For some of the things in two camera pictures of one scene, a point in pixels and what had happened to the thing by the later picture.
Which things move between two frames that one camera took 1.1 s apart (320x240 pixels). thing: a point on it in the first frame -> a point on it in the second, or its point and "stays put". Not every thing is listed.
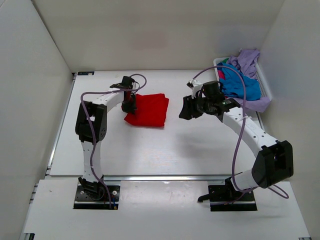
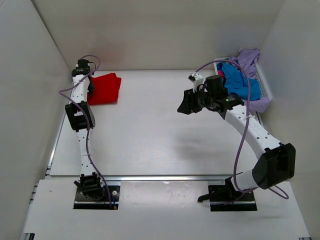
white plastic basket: x=265 y=90 stays put
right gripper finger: x=197 y=115 -> x=197 y=109
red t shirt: x=151 y=110 -> x=106 y=89
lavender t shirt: x=246 y=61 stays put
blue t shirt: x=232 y=85 stays put
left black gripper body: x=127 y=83 -> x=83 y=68
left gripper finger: x=132 y=104 -> x=91 y=87
